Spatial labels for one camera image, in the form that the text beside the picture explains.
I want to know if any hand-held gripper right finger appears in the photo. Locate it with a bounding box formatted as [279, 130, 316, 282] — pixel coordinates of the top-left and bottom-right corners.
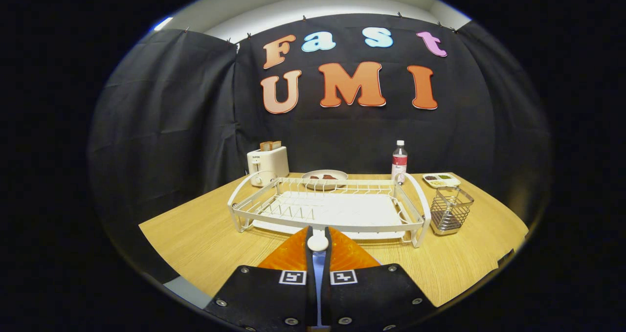
[320, 226, 436, 332]

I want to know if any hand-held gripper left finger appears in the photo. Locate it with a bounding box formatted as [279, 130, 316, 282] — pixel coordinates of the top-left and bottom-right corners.
[204, 226, 318, 332]

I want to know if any white-ended spoon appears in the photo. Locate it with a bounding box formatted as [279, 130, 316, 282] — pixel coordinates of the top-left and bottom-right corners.
[307, 233, 330, 252]

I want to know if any blue plate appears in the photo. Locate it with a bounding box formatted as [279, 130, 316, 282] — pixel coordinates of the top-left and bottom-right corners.
[312, 250, 383, 329]

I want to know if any white wire dish rack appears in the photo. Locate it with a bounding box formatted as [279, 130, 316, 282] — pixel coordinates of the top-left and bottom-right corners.
[227, 172, 432, 248]

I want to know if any metal wire basket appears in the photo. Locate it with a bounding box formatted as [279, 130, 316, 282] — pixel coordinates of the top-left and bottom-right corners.
[430, 186, 474, 236]

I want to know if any beige round plate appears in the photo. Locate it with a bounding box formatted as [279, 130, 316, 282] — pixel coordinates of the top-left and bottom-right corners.
[301, 170, 349, 192]

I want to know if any white divided bean dish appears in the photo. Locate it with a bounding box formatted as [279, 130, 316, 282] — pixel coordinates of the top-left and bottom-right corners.
[423, 173, 461, 189]

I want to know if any white drip tray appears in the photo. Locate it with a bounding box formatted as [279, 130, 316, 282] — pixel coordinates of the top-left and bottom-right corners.
[252, 195, 416, 241]

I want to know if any white toaster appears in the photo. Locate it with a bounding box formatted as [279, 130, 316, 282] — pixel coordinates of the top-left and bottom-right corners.
[246, 146, 290, 187]

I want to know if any clear bottle red label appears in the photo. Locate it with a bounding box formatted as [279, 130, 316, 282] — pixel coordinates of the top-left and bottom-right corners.
[391, 140, 408, 185]

